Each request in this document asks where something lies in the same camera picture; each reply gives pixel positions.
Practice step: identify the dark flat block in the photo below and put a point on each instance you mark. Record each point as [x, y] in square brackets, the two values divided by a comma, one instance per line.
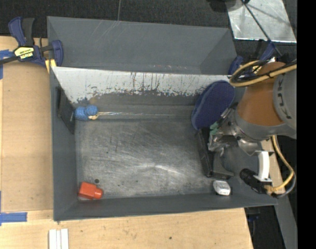
[212, 165]

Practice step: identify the dark blue oval pad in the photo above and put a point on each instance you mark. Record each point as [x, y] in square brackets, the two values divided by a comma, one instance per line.
[212, 105]

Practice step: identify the red-orange block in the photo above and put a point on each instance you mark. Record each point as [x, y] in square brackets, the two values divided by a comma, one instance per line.
[89, 190]

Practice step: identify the pale wood board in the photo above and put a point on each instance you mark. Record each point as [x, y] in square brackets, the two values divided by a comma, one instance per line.
[25, 139]

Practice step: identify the small white packet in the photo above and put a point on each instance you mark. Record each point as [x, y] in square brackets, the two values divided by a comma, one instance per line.
[222, 187]

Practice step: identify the grey metal bin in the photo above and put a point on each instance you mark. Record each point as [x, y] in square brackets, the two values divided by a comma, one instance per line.
[142, 149]

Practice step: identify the blue knitted toy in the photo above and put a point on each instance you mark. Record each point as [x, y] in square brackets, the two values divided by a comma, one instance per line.
[83, 113]

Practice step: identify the black cylinder on white bracket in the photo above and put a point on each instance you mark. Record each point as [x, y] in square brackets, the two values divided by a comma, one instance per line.
[262, 165]

